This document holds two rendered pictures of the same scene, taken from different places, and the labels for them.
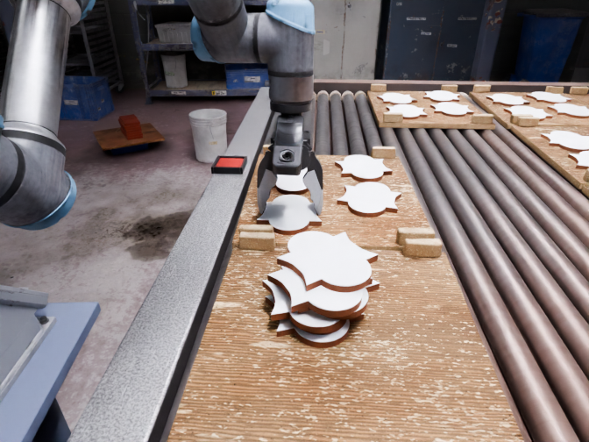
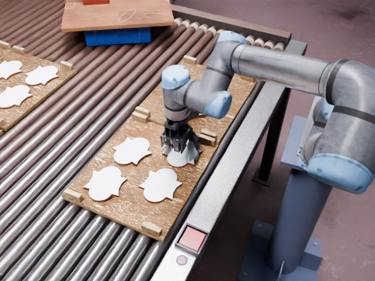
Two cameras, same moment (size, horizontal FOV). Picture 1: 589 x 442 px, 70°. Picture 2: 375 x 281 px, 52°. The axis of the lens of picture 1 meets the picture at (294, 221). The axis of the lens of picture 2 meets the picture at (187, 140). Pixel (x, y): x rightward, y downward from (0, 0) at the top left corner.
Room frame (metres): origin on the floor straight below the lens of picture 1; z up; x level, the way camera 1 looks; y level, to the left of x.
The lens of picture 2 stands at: (1.50, 0.36, 1.87)
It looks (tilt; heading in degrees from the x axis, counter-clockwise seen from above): 45 degrees down; 202
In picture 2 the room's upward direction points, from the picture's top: 1 degrees clockwise
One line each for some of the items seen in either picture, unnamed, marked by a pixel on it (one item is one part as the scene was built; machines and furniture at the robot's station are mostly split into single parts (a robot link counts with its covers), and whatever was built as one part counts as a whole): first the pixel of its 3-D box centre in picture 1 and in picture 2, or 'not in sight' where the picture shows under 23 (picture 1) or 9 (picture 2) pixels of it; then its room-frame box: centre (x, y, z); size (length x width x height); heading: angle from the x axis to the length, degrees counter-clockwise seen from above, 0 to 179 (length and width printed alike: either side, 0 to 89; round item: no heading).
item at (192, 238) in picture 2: (230, 165); (192, 240); (0.97, 0.16, 0.92); 0.06 x 0.06 x 0.01; 87
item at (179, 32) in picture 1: (180, 32); not in sight; (5.32, 1.32, 0.74); 0.44 x 0.36 x 0.20; 78
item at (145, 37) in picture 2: not in sight; (117, 19); (0.02, -0.63, 0.97); 0.31 x 0.31 x 0.10; 31
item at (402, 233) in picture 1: (415, 236); (139, 117); (0.60, -0.20, 0.95); 0.06 x 0.02 x 0.03; 88
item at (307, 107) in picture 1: (290, 134); (177, 129); (0.73, 0.01, 1.08); 0.09 x 0.08 x 0.12; 177
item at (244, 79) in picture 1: (251, 75); not in sight; (5.37, 0.53, 0.25); 0.62 x 0.42 x 0.22; 99
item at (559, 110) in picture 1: (539, 104); not in sight; (1.45, -0.84, 0.94); 0.41 x 0.35 x 0.04; 176
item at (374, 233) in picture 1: (330, 194); (145, 170); (0.80, -0.08, 0.93); 0.41 x 0.35 x 0.02; 178
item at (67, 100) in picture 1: (81, 97); not in sight; (4.55, 2.27, 0.19); 0.50 x 0.41 x 0.37; 85
